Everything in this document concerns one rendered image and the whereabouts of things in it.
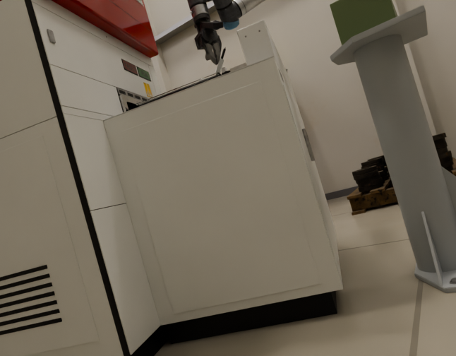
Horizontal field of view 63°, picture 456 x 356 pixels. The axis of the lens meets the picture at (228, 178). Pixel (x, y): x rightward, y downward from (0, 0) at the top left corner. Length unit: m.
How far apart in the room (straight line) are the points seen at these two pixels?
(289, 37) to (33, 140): 3.93
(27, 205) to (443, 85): 3.97
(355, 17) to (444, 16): 3.17
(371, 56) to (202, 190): 0.71
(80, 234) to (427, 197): 1.09
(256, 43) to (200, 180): 0.48
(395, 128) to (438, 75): 3.14
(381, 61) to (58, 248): 1.18
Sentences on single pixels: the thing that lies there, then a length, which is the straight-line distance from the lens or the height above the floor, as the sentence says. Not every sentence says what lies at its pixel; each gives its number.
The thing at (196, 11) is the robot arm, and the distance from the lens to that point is 1.70.
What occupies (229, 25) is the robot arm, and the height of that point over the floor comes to 1.16.
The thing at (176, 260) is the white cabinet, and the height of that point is 0.28.
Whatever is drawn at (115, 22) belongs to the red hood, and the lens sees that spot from 1.69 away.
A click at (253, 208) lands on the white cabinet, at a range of 1.17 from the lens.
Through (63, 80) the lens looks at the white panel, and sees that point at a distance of 1.29.
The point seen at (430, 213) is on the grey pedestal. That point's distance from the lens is 1.36.
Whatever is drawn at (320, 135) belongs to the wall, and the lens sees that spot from 4.59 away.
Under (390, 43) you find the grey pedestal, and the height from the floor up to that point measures 0.77.
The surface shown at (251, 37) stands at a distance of 1.29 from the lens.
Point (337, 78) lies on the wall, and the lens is 4.58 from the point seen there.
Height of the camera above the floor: 0.47
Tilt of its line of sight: 2 degrees up
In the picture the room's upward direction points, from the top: 16 degrees counter-clockwise
